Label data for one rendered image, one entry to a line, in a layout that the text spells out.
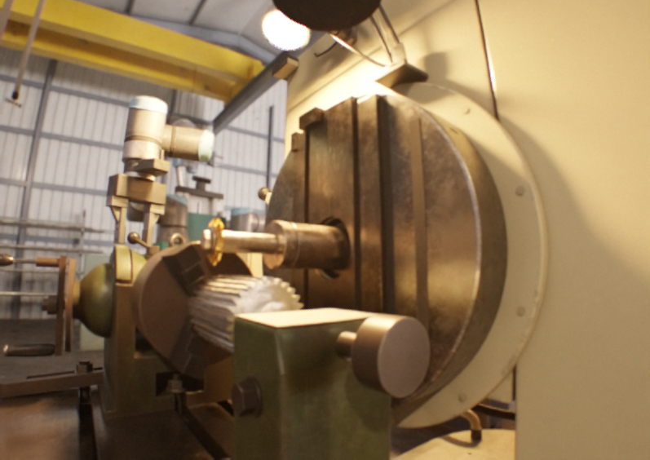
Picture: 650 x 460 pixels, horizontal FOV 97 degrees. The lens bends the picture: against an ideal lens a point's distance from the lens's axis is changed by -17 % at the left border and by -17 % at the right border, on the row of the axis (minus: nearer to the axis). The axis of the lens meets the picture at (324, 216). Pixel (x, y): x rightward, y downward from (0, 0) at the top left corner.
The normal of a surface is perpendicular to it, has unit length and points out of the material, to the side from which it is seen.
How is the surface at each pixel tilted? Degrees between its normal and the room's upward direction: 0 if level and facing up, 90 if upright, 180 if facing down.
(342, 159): 90
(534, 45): 90
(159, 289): 90
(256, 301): 90
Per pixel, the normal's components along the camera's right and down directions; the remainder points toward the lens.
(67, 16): 0.61, -0.13
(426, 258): -0.79, -0.10
